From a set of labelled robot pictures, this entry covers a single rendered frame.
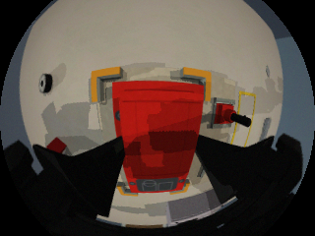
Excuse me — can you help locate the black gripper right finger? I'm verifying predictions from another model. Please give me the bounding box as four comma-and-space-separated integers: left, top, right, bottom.
196, 135, 275, 205

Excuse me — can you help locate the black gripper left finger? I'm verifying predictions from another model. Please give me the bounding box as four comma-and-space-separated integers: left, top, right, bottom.
32, 135, 126, 217

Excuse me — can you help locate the small black toy tyre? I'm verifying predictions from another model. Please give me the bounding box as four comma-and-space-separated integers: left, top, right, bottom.
38, 74, 52, 93

